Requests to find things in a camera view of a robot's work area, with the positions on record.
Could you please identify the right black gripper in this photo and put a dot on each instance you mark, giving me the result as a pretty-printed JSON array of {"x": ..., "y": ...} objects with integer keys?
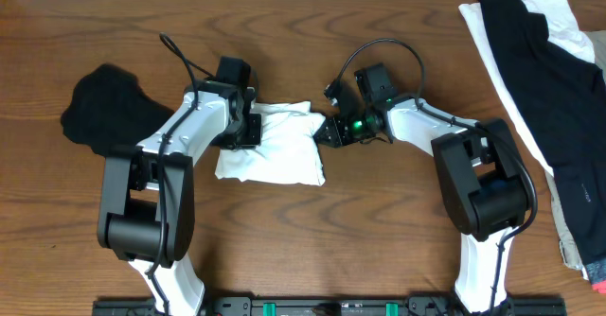
[{"x": 334, "y": 126}]

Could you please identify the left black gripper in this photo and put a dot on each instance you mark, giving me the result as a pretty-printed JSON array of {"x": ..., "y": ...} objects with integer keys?
[{"x": 253, "y": 138}]

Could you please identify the white robot print t-shirt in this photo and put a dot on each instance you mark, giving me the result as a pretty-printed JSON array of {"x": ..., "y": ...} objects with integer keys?
[{"x": 287, "y": 153}]

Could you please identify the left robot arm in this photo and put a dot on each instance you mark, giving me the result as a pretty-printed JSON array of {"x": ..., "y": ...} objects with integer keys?
[{"x": 146, "y": 213}]

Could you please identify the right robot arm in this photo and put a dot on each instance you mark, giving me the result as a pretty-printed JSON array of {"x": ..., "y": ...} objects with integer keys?
[{"x": 486, "y": 189}]

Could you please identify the folded black garment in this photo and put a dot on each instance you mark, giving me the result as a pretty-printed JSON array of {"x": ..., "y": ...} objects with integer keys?
[{"x": 109, "y": 108}]

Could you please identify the black t-shirt in pile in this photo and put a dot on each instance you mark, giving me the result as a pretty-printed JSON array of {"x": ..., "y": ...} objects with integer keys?
[{"x": 562, "y": 101}]

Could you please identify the white t-shirt in pile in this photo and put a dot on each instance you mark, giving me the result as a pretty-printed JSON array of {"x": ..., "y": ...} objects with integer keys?
[{"x": 563, "y": 31}]

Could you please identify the red object at edge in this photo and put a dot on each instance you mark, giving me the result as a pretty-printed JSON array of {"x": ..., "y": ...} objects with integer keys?
[{"x": 600, "y": 287}]

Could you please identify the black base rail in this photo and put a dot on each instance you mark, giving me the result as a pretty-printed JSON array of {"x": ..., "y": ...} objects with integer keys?
[{"x": 420, "y": 305}]

